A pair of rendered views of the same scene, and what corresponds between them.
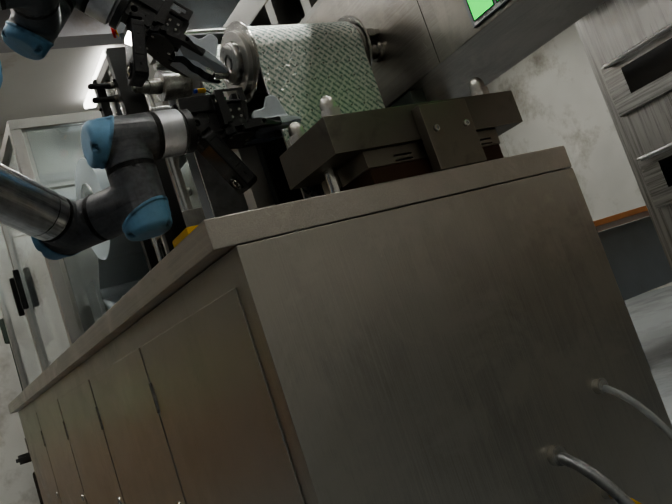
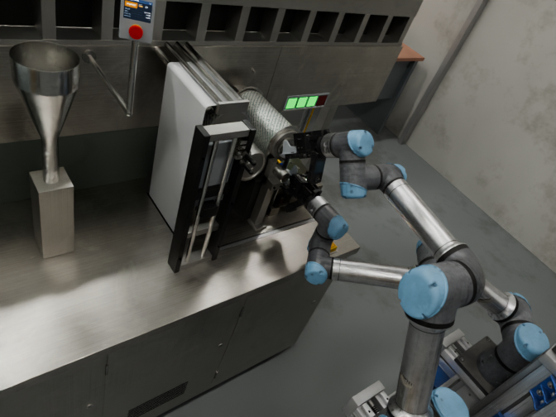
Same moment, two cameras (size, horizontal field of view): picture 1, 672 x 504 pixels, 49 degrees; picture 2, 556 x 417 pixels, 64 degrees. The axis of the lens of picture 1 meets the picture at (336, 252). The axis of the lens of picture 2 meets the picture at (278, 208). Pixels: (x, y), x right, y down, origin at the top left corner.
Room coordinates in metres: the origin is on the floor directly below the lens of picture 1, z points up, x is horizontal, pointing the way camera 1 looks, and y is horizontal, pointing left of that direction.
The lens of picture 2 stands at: (1.64, 1.34, 2.06)
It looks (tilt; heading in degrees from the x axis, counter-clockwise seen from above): 39 degrees down; 252
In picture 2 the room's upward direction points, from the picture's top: 22 degrees clockwise
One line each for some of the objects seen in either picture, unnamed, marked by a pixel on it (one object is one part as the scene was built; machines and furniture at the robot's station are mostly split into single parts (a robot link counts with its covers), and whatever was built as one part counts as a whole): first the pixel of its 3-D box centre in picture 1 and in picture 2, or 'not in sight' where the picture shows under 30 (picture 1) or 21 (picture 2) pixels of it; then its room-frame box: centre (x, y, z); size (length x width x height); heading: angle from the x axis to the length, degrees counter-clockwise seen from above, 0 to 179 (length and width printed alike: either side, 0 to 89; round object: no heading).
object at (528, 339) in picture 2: not in sight; (523, 345); (0.38, 0.58, 0.98); 0.13 x 0.12 x 0.14; 75
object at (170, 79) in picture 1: (173, 84); not in sight; (1.49, 0.21, 1.34); 0.06 x 0.06 x 0.06; 32
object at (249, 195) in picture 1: (243, 173); (267, 196); (1.30, 0.11, 1.05); 0.06 x 0.05 x 0.31; 122
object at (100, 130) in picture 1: (122, 142); (331, 222); (1.09, 0.26, 1.11); 0.11 x 0.08 x 0.09; 122
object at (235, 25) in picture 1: (239, 63); (284, 143); (1.29, 0.06, 1.25); 0.15 x 0.01 x 0.15; 32
